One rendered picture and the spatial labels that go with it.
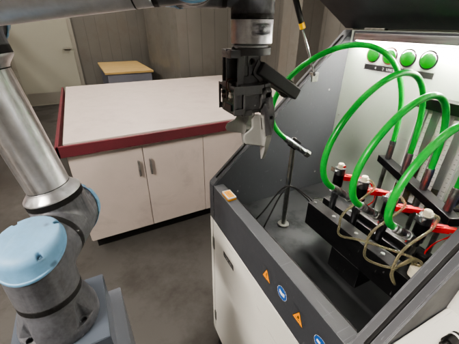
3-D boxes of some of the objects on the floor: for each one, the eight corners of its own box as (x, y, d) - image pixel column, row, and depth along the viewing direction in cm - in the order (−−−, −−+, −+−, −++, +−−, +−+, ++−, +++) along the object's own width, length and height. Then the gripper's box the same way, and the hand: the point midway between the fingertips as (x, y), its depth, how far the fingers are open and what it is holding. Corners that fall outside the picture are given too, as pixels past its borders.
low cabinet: (324, 184, 285) (339, 104, 245) (89, 256, 195) (53, 148, 155) (237, 129, 432) (238, 74, 392) (80, 155, 342) (61, 87, 302)
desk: (141, 98, 606) (136, 60, 569) (158, 116, 492) (153, 69, 455) (105, 102, 575) (97, 62, 538) (114, 121, 462) (104, 73, 424)
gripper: (211, 45, 53) (214, 145, 63) (244, 50, 42) (241, 170, 52) (250, 44, 56) (246, 140, 66) (289, 48, 46) (278, 162, 56)
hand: (255, 146), depth 60 cm, fingers open, 7 cm apart
